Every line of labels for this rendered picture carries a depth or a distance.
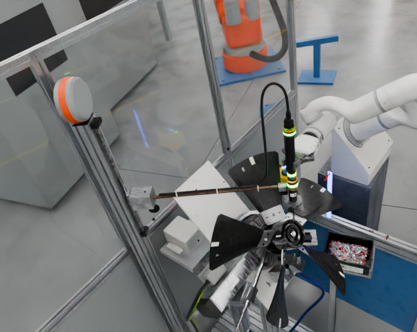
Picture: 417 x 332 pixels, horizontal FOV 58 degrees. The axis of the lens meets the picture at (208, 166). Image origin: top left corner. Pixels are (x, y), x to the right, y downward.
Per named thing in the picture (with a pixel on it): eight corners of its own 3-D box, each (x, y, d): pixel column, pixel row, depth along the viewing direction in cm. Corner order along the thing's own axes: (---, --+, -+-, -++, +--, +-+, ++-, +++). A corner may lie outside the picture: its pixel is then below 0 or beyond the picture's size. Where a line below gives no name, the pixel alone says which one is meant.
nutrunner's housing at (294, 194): (289, 209, 153) (282, 115, 124) (288, 202, 156) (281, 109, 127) (298, 209, 152) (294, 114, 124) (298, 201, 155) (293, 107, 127)
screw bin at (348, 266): (321, 265, 183) (321, 257, 178) (327, 239, 194) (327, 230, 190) (369, 276, 174) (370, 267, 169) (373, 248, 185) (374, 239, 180)
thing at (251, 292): (249, 303, 149) (241, 298, 147) (255, 289, 152) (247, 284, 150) (253, 303, 147) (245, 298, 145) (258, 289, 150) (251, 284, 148)
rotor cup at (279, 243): (256, 243, 154) (276, 240, 143) (267, 213, 161) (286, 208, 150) (282, 260, 158) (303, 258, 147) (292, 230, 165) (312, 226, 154)
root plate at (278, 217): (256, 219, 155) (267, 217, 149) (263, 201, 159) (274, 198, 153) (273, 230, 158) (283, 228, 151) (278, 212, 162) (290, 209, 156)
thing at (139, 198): (131, 212, 158) (124, 197, 153) (134, 200, 164) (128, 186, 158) (154, 210, 157) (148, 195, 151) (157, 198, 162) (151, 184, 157)
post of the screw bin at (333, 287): (328, 334, 237) (331, 257, 187) (329, 330, 239) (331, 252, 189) (332, 335, 235) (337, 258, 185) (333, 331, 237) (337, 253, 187)
